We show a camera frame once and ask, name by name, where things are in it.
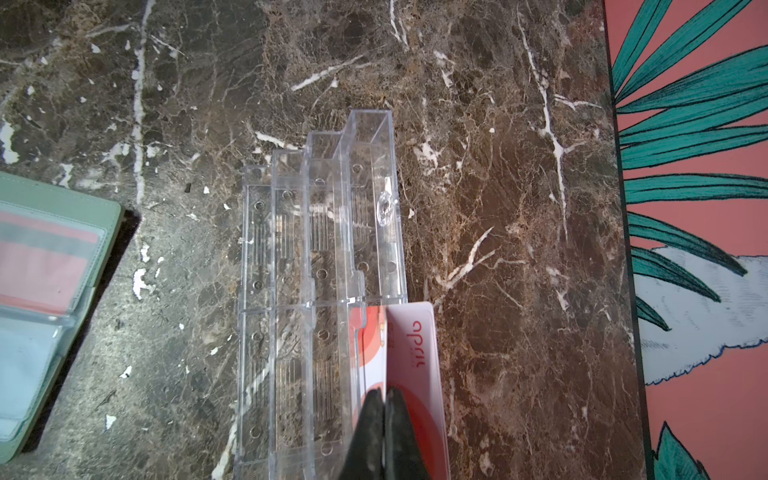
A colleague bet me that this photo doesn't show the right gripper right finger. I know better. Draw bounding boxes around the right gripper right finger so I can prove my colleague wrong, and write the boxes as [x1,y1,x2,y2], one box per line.
[383,388,431,480]

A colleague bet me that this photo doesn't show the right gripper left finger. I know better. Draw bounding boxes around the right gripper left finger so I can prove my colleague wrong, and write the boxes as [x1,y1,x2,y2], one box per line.
[338,389,384,480]

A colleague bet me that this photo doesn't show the red white credit card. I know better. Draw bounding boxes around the red white credit card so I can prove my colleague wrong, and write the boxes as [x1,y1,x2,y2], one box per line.
[349,305,388,425]
[386,302,451,479]

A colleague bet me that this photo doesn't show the clear plastic organizer box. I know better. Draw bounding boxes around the clear plastic organizer box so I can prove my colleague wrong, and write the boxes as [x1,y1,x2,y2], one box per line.
[234,110,408,479]

